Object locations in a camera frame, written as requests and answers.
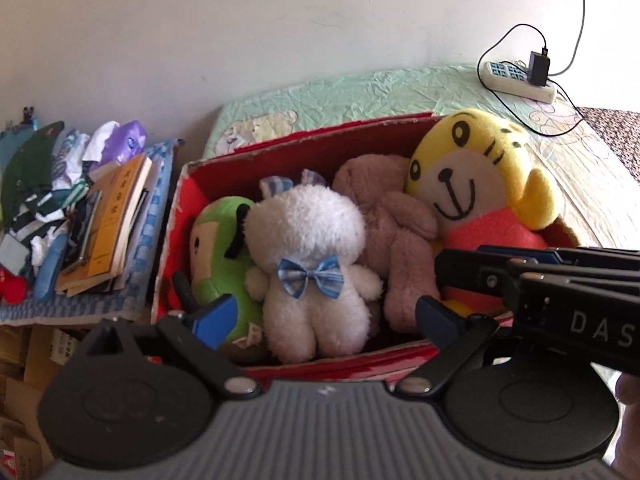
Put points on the dark green garment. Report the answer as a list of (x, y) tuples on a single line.
[(30, 160)]

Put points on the black charger plug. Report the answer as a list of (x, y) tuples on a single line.
[(539, 67)]

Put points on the pale green bed sheet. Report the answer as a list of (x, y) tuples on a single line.
[(375, 95)]

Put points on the stack of cardboard cartons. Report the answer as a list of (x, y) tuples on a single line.
[(30, 360)]

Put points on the white power strip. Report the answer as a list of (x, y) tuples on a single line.
[(500, 77)]

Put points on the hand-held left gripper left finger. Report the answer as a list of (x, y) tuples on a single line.
[(220, 317)]

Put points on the red cardboard box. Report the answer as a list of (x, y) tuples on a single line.
[(350, 135)]

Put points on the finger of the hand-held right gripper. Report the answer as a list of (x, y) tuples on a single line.
[(525, 254), (575, 310)]

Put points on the white plush bear blue bow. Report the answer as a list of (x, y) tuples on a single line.
[(310, 230)]

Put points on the green plush toy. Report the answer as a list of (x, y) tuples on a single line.
[(215, 250)]

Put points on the black white patterned cloth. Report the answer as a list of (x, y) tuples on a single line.
[(620, 135)]

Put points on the yellow tiger plush toy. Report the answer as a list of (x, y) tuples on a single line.
[(465, 160)]

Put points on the person's right hand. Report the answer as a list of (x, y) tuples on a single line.
[(631, 410)]

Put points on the pink plush rabbit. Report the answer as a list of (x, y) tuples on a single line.
[(395, 225)]

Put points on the green white striped cloth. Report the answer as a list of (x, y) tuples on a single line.
[(45, 205)]

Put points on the small red plush item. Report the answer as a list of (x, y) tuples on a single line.
[(12, 287)]

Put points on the thin cream book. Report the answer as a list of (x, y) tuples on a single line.
[(85, 282)]

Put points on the tan paperback book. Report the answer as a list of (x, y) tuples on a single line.
[(120, 210)]

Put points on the purple toy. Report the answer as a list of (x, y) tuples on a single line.
[(127, 140)]

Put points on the blue pouch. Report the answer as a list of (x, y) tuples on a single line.
[(50, 267)]

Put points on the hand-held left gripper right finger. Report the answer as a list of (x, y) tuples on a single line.
[(435, 316)]

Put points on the dark cover book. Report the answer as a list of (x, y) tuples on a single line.
[(85, 230)]

